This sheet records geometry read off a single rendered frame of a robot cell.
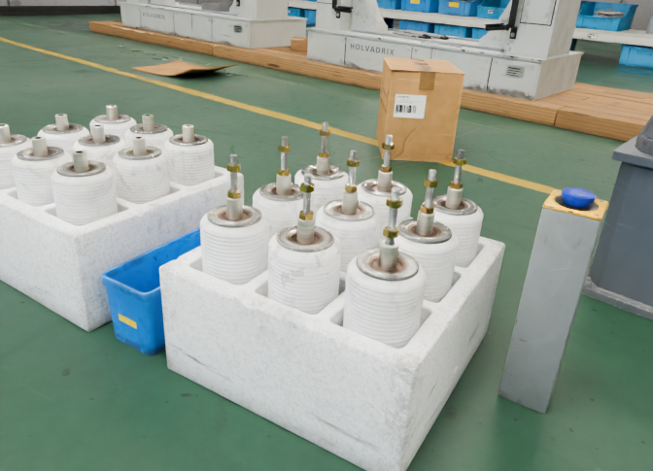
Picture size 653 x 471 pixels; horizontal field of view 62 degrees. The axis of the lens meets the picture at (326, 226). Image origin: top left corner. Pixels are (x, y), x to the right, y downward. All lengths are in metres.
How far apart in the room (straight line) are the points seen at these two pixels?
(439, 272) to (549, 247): 0.14
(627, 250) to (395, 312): 0.65
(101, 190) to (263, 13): 3.11
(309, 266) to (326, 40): 2.80
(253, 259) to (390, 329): 0.22
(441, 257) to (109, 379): 0.52
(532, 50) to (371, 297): 2.30
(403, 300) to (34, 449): 0.50
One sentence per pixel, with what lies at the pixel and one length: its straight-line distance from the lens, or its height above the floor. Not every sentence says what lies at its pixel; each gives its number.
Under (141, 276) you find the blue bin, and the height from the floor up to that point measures 0.08.
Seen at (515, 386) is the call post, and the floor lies 0.03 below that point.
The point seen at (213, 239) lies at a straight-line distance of 0.75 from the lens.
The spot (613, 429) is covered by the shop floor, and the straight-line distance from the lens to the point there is 0.92.
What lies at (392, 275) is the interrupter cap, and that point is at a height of 0.25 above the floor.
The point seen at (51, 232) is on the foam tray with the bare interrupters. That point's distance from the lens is 0.98.
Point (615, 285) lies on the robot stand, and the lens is 1.23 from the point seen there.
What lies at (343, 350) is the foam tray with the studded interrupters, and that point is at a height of 0.17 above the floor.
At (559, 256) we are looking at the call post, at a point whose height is 0.25.
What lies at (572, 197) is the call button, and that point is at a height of 0.33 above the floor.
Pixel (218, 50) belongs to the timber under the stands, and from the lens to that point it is 4.03.
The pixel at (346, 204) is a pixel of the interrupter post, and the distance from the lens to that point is 0.79.
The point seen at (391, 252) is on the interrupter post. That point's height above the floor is 0.27.
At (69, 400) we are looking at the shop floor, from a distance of 0.89.
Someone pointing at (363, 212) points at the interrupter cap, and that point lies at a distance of 0.80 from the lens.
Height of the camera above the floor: 0.57
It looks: 25 degrees down
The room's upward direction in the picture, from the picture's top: 3 degrees clockwise
